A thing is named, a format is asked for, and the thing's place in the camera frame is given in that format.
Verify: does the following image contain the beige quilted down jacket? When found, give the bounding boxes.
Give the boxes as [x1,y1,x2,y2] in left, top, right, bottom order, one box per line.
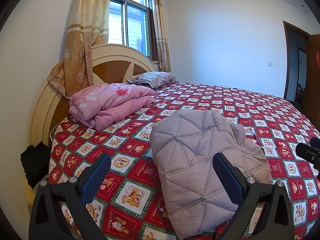
[150,110,273,239]

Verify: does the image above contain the brown wooden door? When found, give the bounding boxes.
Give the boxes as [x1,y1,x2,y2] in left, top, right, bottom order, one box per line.
[303,34,319,126]

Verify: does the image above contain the black bag beside bed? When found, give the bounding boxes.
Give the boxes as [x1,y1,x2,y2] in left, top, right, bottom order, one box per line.
[20,141,50,189]

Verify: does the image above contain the red teddy bear bedspread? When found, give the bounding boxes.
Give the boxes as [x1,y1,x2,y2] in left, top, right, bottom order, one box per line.
[49,83,319,239]

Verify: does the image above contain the red door decoration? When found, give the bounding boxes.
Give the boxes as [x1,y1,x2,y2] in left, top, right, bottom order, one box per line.
[316,50,320,68]

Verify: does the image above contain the pink folded quilt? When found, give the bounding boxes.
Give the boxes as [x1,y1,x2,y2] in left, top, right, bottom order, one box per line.
[69,83,156,131]

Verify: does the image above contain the striped pillow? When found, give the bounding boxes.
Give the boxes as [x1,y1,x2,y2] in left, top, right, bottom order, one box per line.
[127,72,177,89]

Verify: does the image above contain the cream wooden headboard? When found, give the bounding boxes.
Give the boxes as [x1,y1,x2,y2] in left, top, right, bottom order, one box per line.
[29,43,158,147]

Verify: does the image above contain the beige right curtain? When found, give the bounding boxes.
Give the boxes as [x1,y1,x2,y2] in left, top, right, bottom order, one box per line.
[151,0,171,72]

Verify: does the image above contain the beige floral left curtain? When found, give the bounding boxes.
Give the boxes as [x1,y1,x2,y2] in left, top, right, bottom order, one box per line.
[47,0,110,99]

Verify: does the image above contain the window with metal frame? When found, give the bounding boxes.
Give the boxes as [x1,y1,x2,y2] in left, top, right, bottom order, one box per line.
[108,0,152,59]

